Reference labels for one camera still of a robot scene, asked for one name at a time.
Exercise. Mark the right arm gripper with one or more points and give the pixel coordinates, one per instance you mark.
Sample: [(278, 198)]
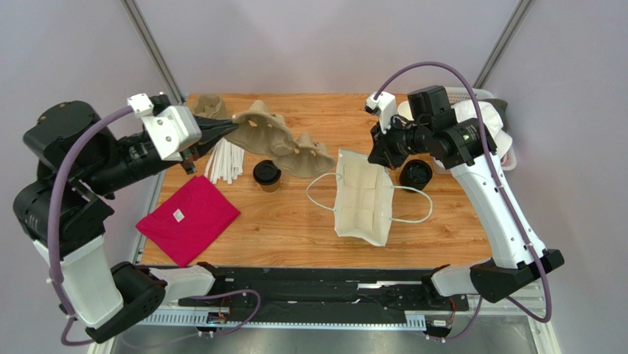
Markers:
[(382, 149)]

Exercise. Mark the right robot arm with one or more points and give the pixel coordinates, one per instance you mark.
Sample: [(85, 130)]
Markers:
[(519, 257)]

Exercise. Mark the single pulp cup carrier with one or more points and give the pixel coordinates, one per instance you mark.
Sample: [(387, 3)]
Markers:
[(262, 132)]

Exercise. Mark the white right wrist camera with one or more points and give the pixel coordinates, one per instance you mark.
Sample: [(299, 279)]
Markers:
[(384, 106)]

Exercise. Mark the red folded cloth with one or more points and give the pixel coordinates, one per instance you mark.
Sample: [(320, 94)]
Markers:
[(189, 221)]

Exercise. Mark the white bucket hat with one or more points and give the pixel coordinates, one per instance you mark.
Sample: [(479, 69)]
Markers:
[(466, 110)]

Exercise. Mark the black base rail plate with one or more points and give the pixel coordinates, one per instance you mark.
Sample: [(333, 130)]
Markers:
[(325, 296)]

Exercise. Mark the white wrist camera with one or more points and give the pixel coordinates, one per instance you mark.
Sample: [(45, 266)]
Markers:
[(384, 106), (171, 128)]

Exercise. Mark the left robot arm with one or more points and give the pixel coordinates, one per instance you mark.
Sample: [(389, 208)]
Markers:
[(83, 159)]

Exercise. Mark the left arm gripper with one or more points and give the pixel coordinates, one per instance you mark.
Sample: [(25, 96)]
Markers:
[(213, 129)]

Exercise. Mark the brown paper coffee cup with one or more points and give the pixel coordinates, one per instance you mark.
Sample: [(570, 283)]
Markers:
[(270, 187)]

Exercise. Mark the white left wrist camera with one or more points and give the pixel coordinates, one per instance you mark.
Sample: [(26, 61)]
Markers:
[(171, 128)]

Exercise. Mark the stack of pulp cup carriers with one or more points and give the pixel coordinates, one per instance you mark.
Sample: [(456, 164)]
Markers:
[(210, 106)]

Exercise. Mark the green white paper bag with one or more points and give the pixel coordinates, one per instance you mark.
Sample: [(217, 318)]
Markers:
[(364, 197)]

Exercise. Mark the black cup lid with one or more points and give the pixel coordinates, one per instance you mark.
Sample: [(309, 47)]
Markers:
[(266, 173)]

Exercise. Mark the white plastic basket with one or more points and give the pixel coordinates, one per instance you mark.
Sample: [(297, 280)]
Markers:
[(458, 94)]

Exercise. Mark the white paper straws bundle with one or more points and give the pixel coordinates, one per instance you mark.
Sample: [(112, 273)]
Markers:
[(225, 162)]

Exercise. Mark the dark green cloth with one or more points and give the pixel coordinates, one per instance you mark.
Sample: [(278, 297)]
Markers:
[(501, 107)]

